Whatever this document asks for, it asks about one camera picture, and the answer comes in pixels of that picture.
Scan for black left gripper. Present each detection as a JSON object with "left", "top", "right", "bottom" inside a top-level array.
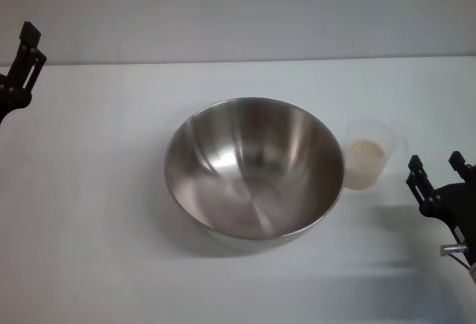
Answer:
[{"left": 0, "top": 22, "right": 48, "bottom": 126}]

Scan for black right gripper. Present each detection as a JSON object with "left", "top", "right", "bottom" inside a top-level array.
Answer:
[{"left": 405, "top": 150, "right": 476, "bottom": 262}]

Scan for white rice grains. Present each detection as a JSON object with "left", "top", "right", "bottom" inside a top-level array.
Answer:
[{"left": 345, "top": 138, "right": 386, "bottom": 190}]

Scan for clear plastic measuring cup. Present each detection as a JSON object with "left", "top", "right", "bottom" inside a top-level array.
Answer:
[{"left": 344, "top": 117, "right": 409, "bottom": 191}]

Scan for stainless steel mixing bowl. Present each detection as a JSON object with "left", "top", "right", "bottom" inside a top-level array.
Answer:
[{"left": 164, "top": 97, "right": 345, "bottom": 253}]

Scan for right arm cable with plug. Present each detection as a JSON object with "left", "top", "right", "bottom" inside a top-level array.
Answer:
[{"left": 440, "top": 243, "right": 473, "bottom": 270}]

